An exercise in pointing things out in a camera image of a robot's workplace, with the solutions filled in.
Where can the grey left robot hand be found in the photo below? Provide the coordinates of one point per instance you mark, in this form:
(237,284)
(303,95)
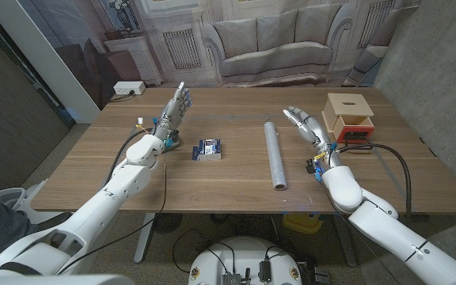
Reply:
(170,116)

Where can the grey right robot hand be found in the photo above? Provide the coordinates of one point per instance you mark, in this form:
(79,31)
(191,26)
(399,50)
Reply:
(311,126)

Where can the light wooden drawer housing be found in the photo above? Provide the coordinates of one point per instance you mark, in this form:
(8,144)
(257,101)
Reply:
(348,103)

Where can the clear plastic wrap roll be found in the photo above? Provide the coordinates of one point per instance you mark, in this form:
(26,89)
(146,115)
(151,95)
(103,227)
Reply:
(274,158)

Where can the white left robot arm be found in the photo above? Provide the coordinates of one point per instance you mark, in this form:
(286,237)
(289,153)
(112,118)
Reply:
(121,190)

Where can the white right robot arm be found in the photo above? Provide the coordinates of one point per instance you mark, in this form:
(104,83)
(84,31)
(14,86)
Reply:
(386,229)

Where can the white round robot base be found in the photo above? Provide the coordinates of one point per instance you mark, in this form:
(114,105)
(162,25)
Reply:
(244,253)

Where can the blue white package box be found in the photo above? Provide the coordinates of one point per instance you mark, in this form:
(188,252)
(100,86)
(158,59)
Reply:
(208,149)

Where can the white power strip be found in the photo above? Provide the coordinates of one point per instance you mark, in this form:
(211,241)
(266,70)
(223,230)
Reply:
(129,87)

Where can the printed living room backdrop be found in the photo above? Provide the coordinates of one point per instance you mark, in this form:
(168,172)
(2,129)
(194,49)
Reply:
(275,39)

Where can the yellow plastic object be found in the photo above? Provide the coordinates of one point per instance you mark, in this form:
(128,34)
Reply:
(301,223)

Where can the black round fan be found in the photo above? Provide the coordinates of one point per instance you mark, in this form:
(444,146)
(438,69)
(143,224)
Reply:
(168,223)

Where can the white table leg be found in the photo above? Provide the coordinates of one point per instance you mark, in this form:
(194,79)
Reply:
(145,237)
(340,237)

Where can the black power adapter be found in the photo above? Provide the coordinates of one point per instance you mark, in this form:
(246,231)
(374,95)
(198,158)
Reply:
(264,271)

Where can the dark leather shoe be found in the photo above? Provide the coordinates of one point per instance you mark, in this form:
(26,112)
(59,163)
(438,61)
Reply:
(52,221)

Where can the white robot torso edge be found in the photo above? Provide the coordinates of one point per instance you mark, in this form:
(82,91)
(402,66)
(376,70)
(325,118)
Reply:
(54,280)

